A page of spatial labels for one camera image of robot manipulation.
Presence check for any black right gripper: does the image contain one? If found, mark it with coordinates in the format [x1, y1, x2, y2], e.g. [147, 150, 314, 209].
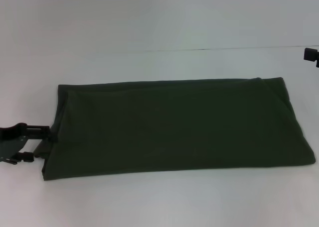
[304, 47, 319, 69]

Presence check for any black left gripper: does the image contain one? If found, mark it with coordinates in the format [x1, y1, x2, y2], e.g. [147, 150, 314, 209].
[0, 122, 58, 165]

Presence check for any dark green printed shirt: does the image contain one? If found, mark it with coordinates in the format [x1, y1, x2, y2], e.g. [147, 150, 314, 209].
[33, 76, 317, 182]

